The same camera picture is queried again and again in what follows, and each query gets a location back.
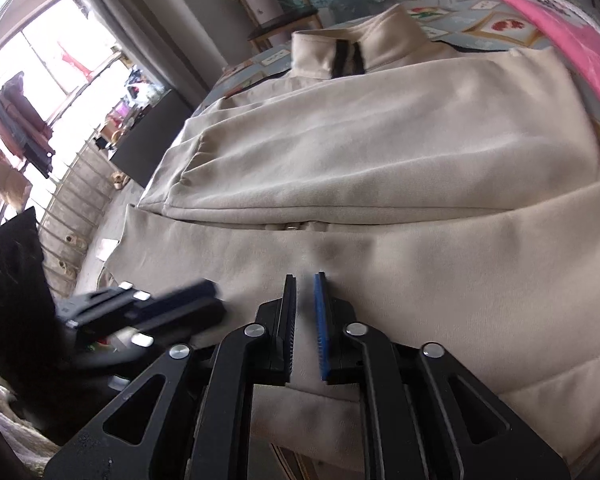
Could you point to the white cylinder box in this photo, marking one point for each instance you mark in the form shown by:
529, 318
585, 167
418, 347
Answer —
260, 2

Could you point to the cream zip jacket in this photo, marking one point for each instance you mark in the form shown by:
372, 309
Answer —
380, 160

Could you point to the beige fuzzy hanging garment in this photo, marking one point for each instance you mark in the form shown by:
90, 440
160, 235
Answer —
2, 175

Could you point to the grey curtain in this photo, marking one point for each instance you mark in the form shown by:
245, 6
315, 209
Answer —
145, 25

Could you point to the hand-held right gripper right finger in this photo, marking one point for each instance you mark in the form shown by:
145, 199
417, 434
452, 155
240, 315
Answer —
321, 325

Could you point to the pink blanket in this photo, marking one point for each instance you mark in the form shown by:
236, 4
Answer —
570, 35

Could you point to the dark red hanging clothes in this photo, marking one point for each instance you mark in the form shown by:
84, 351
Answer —
20, 120

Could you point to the white fuzzy cloth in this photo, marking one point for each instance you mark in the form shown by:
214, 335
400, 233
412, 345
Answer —
10, 435

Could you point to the beige slipper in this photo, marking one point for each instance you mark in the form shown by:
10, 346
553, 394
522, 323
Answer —
120, 180

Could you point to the black cabinet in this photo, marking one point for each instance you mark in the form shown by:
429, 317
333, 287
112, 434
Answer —
155, 135

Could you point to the wooden chair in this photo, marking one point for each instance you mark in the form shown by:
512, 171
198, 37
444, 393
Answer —
285, 20

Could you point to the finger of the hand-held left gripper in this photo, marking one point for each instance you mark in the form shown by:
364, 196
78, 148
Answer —
190, 317
185, 294

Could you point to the pile of household items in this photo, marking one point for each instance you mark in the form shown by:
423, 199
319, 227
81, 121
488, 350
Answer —
135, 105

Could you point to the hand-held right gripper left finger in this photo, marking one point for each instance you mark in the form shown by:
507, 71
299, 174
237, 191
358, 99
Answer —
287, 320

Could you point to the metal window railing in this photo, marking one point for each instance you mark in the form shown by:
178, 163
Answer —
67, 210

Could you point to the red hanging garment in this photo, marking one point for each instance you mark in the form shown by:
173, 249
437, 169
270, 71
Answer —
75, 62

